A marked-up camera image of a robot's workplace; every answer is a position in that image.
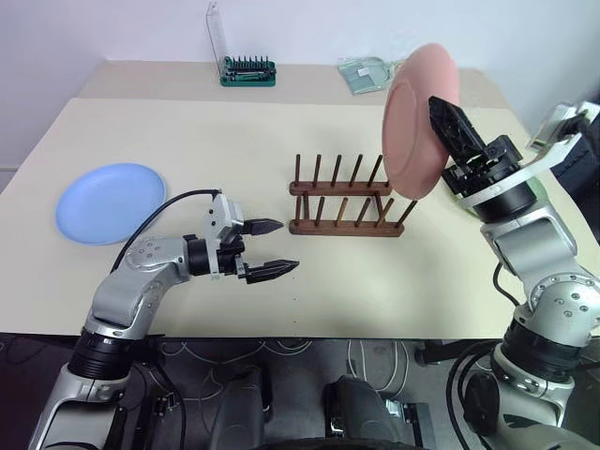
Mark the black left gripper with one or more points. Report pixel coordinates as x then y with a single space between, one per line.
230 255

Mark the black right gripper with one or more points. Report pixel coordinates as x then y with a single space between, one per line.
492 166

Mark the pink plate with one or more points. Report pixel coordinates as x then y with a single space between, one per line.
412 140

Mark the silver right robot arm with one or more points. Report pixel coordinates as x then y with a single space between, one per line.
534 234

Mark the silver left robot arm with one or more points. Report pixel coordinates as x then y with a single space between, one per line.
122 290

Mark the wooden dish rack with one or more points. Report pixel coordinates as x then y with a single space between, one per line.
347 229

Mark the clear plastic bag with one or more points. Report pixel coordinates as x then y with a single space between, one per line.
365 75

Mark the dark fabric object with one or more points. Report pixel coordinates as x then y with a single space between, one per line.
581 187

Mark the dark rounded shape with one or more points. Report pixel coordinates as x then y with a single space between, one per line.
244 403
356 412

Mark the blue plate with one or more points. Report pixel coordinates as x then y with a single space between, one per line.
110 204

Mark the green screwdriver bit set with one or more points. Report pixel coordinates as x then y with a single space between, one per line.
248 75

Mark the black table foot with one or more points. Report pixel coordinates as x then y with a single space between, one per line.
433 354

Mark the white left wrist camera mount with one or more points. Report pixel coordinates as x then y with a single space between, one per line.
222 215

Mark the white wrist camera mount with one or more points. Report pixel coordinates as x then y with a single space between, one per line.
222 215
558 150

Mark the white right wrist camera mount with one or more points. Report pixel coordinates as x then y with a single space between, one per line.
558 150

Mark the grey metal bracket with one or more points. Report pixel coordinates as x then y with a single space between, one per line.
408 415

